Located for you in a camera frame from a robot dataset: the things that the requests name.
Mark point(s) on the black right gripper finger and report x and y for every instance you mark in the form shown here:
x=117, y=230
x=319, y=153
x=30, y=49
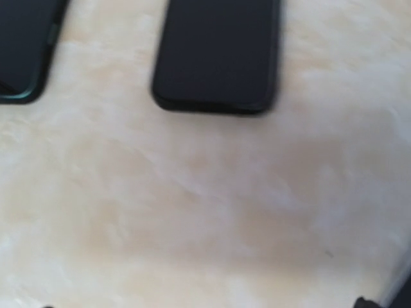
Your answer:
x=362, y=302

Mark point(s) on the black phone case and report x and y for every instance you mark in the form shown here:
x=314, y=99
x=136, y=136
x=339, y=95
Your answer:
x=29, y=36
x=219, y=56

